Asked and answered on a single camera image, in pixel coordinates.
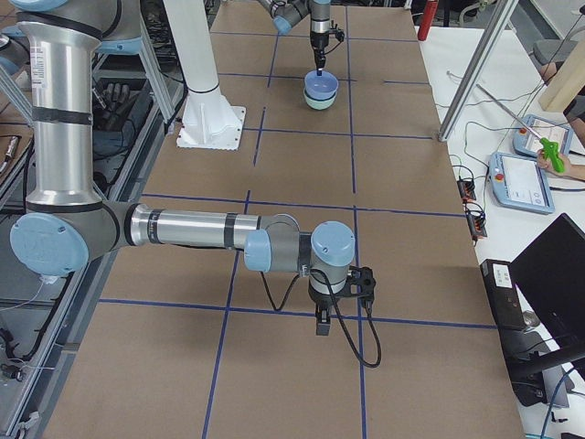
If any black gripper body with camera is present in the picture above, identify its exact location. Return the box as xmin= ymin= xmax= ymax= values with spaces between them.
xmin=309 ymin=265 xmax=376 ymax=316

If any blue bowl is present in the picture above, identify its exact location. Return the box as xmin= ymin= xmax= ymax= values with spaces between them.
xmin=304 ymin=70 xmax=339 ymax=101

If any green bowl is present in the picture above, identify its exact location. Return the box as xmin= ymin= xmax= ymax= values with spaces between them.
xmin=303 ymin=90 xmax=336 ymax=111

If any person hand holding grabber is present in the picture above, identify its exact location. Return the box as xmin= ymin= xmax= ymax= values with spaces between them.
xmin=537 ymin=151 xmax=571 ymax=177

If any red cylinder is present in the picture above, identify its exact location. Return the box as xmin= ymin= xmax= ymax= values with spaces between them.
xmin=417 ymin=0 xmax=439 ymax=41

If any black computer box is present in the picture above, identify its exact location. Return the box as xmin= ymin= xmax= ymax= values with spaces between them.
xmin=480 ymin=259 xmax=526 ymax=331

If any teach pendant tablet near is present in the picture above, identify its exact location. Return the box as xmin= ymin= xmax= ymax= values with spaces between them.
xmin=488 ymin=152 xmax=555 ymax=214

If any teach pendant tablet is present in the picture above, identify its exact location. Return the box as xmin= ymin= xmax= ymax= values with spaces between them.
xmin=488 ymin=152 xmax=555 ymax=214
xmin=512 ymin=114 xmax=574 ymax=157

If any black monitor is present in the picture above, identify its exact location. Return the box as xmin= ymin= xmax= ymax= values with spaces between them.
xmin=506 ymin=213 xmax=584 ymax=407

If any teach pendant tablet far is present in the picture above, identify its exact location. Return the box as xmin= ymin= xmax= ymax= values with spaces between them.
xmin=512 ymin=114 xmax=574 ymax=157

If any person in black shirt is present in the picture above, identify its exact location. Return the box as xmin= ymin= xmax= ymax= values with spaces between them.
xmin=537 ymin=59 xmax=585 ymax=180

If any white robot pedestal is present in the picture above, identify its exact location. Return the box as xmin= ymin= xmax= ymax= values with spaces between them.
xmin=164 ymin=0 xmax=246 ymax=151

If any aluminium frame post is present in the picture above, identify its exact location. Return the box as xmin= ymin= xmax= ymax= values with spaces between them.
xmin=438 ymin=0 xmax=518 ymax=142

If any green-handled reacher grabber tool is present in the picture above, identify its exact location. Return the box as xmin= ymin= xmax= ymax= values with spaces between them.
xmin=475 ymin=83 xmax=565 ymax=173

